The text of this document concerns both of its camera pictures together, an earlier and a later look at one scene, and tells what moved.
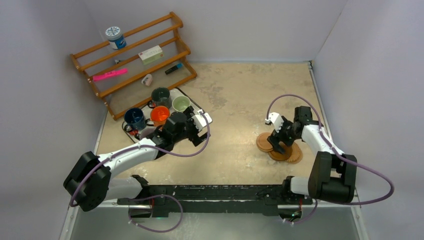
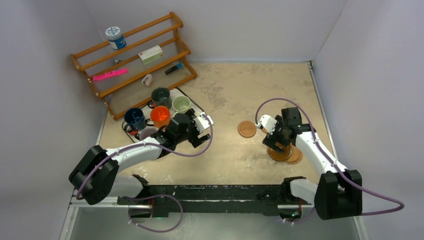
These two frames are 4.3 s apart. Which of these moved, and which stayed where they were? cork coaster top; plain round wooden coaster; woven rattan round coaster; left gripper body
Moved: plain round wooden coaster
Stayed: left gripper body; cork coaster top; woven rattan round coaster
